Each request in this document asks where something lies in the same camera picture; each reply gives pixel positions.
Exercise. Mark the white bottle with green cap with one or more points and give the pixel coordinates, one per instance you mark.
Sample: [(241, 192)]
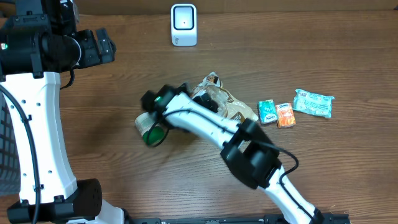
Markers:
[(143, 123)]

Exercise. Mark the small teal white packet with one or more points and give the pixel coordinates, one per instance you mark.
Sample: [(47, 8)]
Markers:
[(267, 111)]

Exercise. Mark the teal tissue pack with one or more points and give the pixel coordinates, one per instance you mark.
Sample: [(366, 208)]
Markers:
[(313, 103)]

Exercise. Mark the clear plastic pouch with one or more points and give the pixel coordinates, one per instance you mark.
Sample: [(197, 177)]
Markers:
[(228, 106)]

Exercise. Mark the grey plastic basket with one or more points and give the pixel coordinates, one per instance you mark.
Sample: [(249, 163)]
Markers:
[(10, 174)]

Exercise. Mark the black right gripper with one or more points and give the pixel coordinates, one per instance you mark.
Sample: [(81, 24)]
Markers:
[(212, 103)]

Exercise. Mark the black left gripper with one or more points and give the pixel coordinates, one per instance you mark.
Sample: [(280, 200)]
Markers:
[(101, 47)]

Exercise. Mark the white barcode scanner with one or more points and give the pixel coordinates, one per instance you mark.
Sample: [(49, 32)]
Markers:
[(183, 21)]

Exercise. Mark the orange Kleenex tissue pack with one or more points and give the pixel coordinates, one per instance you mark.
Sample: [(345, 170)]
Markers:
[(285, 115)]

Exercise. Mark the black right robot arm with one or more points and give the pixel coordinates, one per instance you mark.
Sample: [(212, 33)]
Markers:
[(245, 148)]

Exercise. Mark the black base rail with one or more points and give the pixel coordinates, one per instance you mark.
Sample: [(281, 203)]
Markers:
[(266, 219)]

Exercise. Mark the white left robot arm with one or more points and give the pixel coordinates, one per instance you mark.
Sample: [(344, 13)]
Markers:
[(39, 43)]

